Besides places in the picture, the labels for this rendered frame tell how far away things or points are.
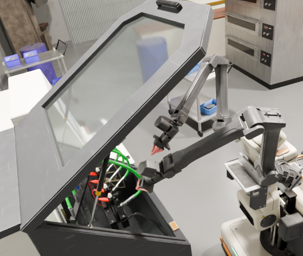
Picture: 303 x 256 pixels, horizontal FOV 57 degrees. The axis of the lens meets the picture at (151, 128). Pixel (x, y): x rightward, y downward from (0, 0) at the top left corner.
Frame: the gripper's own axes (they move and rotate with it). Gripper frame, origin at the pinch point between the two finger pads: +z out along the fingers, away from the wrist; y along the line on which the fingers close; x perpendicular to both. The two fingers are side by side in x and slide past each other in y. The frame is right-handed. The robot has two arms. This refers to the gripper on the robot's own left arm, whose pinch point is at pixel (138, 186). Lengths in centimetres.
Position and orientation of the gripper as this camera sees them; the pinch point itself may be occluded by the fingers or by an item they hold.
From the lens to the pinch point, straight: 136.5
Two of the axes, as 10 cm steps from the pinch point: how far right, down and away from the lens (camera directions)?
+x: 7.9, 5.2, 3.2
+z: -5.7, 4.5, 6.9
